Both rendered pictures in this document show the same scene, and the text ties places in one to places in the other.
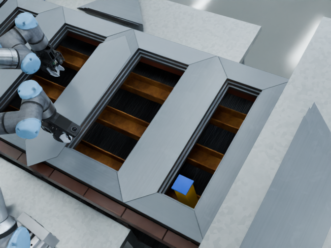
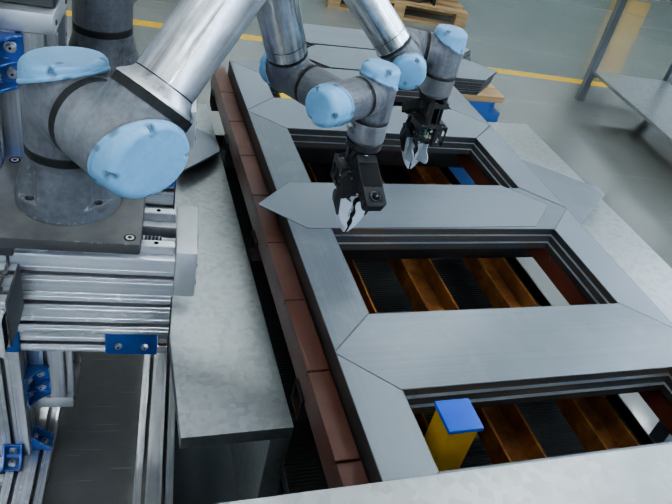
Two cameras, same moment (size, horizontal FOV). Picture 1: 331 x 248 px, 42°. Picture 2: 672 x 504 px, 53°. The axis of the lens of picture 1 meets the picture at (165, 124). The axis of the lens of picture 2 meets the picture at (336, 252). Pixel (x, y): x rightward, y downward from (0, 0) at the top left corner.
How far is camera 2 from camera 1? 0.64 m
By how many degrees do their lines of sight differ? 24
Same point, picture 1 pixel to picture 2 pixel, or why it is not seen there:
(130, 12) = (574, 203)
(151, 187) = (401, 376)
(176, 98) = (557, 318)
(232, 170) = not seen: hidden behind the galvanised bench
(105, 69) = (480, 210)
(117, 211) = (311, 362)
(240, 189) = (589, 475)
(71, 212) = (239, 326)
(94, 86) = (445, 212)
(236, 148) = not seen: hidden behind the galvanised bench
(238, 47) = not seen: outside the picture
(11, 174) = (221, 222)
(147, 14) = (595, 227)
